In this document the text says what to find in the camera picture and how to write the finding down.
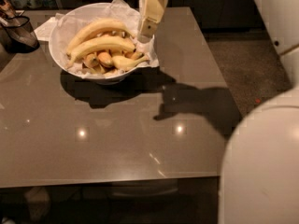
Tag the long yellow banana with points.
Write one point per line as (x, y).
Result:
(97, 44)
(95, 28)

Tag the small yellow banana right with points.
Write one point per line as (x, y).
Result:
(126, 64)

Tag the small ripe banana centre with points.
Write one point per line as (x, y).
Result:
(105, 59)

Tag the dark glass jug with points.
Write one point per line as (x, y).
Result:
(20, 35)

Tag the white paper bowl liner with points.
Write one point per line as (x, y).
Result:
(124, 11)

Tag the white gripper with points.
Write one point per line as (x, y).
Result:
(153, 8)

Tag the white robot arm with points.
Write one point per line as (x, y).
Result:
(259, 181)

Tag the white paper napkin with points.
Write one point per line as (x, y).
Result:
(44, 30)

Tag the dark cabinet fronts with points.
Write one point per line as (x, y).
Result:
(210, 14)

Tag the small ripe banana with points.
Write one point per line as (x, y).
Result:
(91, 60)
(105, 59)

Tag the white bowl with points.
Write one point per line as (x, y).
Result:
(59, 48)

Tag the small ripe banana left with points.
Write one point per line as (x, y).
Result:
(91, 60)

